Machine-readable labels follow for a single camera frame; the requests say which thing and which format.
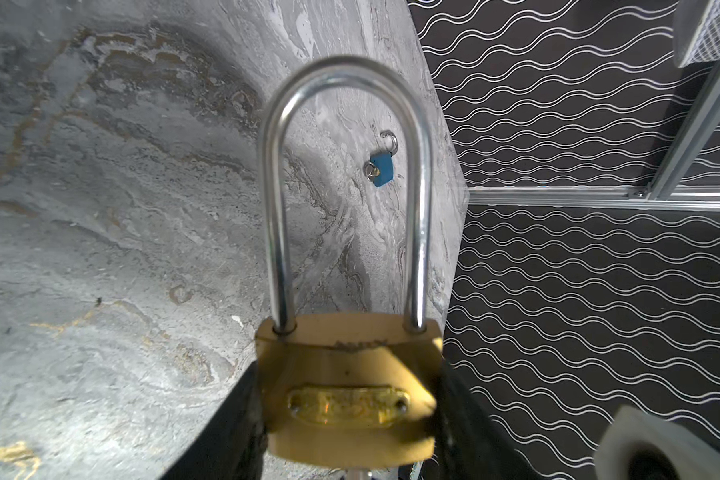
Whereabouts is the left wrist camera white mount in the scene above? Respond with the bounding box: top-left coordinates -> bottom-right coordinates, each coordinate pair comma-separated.
593,406 -> 720,479

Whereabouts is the brass padlock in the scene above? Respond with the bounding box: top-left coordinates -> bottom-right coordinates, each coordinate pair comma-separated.
255,56 -> 442,470

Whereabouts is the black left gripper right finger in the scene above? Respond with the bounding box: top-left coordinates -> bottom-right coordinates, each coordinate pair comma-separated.
435,361 -> 540,479

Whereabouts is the small blue padlock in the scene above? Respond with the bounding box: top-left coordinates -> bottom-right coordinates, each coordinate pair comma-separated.
363,130 -> 399,188

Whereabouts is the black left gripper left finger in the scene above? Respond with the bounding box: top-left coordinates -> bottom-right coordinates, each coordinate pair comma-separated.
162,362 -> 267,479

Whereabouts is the white mesh wall basket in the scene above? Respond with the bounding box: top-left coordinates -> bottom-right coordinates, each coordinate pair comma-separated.
672,0 -> 720,68

